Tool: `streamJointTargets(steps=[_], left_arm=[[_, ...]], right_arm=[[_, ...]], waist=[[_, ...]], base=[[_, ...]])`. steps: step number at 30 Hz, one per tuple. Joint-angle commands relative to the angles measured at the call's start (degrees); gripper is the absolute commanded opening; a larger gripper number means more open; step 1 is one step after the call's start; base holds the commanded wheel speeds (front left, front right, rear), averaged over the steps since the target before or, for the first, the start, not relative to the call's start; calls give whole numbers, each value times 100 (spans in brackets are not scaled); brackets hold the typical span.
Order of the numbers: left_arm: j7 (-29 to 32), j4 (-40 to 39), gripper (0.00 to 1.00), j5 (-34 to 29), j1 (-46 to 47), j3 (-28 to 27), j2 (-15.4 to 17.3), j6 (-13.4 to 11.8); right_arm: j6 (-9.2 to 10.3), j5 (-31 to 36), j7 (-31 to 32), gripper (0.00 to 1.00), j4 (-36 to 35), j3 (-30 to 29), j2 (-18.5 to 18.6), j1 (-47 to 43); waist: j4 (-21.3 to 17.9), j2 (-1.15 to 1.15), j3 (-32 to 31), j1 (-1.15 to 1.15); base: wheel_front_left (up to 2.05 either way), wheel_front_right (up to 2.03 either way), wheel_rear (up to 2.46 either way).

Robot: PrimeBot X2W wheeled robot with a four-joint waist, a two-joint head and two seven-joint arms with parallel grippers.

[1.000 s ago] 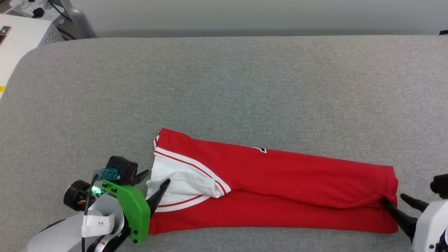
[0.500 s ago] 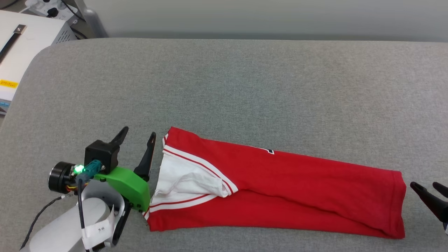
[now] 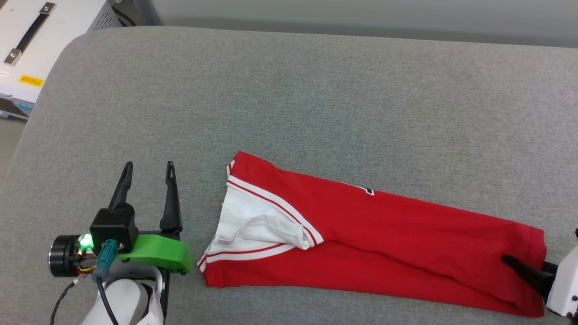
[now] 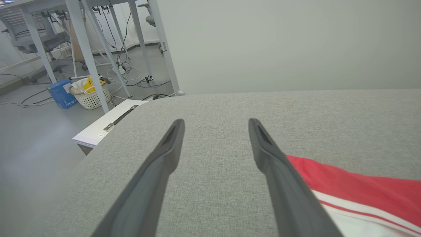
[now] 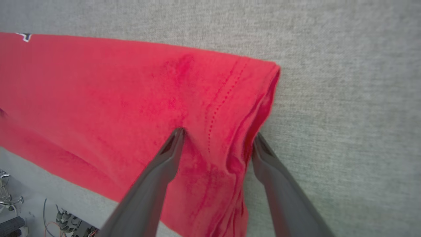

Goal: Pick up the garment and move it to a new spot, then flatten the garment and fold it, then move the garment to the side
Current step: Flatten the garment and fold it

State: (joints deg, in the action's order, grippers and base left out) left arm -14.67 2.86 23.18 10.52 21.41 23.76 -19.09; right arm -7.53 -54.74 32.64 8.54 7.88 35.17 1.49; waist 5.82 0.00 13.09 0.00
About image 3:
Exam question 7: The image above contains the black cable with teal connector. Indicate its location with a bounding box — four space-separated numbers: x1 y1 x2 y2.
92 239 120 325

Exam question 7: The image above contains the red and white basketball jersey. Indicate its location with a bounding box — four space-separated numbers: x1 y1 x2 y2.
197 151 547 318

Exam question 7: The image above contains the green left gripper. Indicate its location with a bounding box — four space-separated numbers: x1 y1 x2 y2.
108 161 193 274

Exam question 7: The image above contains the black box carry handle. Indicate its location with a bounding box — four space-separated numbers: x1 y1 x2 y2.
4 2 57 66

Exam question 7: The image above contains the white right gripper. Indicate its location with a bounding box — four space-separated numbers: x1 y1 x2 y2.
503 246 578 316

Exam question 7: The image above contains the thin black cable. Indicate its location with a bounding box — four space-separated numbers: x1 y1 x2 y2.
50 274 89 325

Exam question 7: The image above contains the white equipment box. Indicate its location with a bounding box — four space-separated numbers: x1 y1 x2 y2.
0 0 122 120

